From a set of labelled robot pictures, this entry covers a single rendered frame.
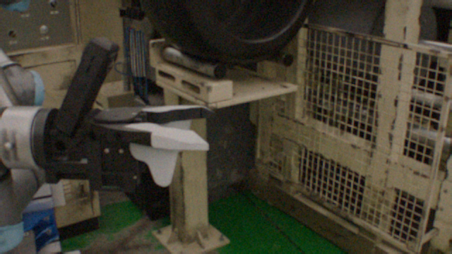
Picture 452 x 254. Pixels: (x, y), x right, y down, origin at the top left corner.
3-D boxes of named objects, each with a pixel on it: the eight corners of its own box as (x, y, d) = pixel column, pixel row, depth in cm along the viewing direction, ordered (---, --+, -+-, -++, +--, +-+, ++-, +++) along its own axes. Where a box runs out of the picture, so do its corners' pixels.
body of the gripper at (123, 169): (152, 171, 56) (61, 168, 57) (150, 102, 54) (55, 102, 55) (140, 193, 49) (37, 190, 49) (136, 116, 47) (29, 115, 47)
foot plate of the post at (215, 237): (151, 233, 213) (150, 226, 212) (199, 216, 227) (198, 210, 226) (179, 262, 192) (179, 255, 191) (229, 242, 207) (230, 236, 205)
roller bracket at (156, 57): (150, 67, 165) (148, 40, 162) (237, 53, 186) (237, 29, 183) (154, 68, 163) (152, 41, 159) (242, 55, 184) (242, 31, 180)
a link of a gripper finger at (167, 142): (210, 192, 45) (145, 172, 50) (209, 133, 44) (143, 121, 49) (188, 201, 42) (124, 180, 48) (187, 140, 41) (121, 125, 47)
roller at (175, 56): (173, 56, 167) (162, 61, 165) (171, 45, 165) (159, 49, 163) (227, 76, 140) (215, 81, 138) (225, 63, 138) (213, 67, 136)
